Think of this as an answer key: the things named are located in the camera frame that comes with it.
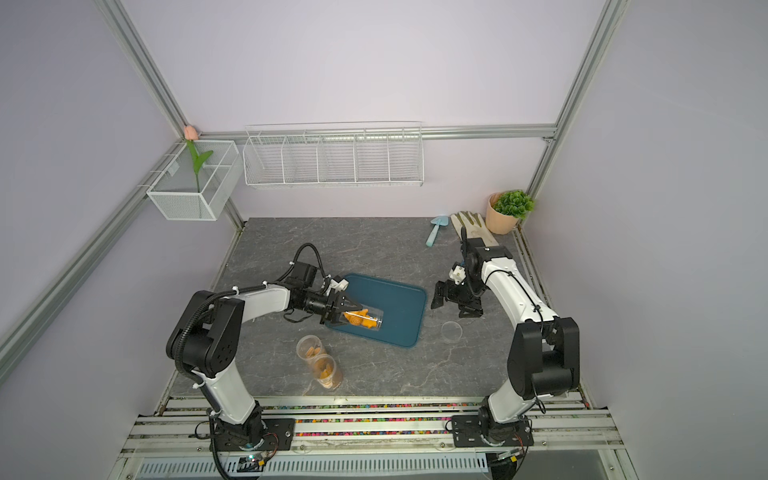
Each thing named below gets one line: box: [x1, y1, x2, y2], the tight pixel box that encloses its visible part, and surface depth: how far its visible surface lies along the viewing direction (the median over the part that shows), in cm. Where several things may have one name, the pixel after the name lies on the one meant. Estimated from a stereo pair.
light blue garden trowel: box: [425, 215, 449, 247], surface depth 122 cm
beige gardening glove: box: [450, 211, 500, 247], surface depth 122 cm
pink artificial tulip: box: [183, 124, 213, 193], surface depth 92 cm
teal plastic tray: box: [326, 273, 427, 348], surface depth 99 cm
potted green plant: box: [486, 190, 535, 235], surface depth 110 cm
